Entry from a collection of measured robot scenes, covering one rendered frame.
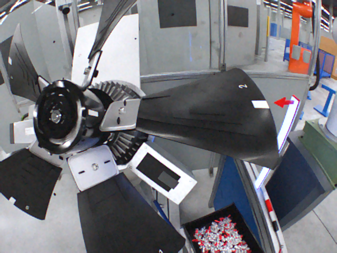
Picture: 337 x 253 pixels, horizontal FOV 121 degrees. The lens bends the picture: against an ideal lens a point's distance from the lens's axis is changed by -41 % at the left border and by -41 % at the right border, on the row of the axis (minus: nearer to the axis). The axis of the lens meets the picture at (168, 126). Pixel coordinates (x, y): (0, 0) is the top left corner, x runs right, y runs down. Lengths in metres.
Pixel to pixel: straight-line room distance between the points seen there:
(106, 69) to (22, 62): 0.29
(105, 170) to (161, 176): 0.13
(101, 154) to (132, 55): 0.36
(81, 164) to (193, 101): 0.22
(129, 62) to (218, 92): 0.34
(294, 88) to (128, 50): 1.25
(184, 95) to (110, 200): 0.23
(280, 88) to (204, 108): 1.13
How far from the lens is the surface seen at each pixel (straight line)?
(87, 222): 0.31
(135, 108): 0.29
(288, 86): 1.39
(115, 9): 0.36
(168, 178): 0.37
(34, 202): 0.50
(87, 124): 0.24
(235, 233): 0.51
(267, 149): 0.26
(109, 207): 0.31
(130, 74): 0.54
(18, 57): 0.47
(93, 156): 0.31
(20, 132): 0.62
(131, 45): 0.59
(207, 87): 0.31
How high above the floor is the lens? 1.32
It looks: 38 degrees down
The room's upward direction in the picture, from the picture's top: 6 degrees counter-clockwise
